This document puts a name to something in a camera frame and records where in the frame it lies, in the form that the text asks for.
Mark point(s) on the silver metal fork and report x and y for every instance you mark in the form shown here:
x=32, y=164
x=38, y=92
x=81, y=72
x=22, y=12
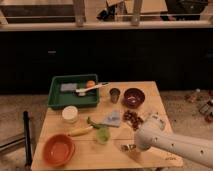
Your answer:
x=128, y=147

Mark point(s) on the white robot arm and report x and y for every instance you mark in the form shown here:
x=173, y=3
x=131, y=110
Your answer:
x=151, y=134

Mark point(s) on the dark maroon bowl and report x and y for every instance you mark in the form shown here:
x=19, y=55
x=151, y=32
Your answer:
x=133, y=97

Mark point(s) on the red orange bowl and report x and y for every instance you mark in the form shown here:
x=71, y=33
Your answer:
x=58, y=150

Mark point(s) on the small metal cup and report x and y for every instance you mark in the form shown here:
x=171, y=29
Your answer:
x=114, y=95

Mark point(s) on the orange fruit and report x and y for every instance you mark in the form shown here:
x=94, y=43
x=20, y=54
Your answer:
x=90, y=83

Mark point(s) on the white spatula brush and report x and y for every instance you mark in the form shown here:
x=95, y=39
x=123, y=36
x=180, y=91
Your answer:
x=83, y=90

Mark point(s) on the grey sponge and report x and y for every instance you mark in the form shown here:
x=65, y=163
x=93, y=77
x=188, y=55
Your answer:
x=68, y=87

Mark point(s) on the green vegetable piece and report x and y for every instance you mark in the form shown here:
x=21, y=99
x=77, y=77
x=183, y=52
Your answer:
x=93, y=124

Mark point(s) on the white lidded jar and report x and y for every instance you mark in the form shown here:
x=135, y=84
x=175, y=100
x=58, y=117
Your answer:
x=70, y=114

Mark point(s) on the green plastic cup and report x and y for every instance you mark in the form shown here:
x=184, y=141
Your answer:
x=102, y=135

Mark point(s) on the green plastic tray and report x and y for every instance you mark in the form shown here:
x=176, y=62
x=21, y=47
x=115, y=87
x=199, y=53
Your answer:
x=58, y=99

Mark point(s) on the black pole stand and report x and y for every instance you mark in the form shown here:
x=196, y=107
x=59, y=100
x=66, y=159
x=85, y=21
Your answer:
x=27, y=139

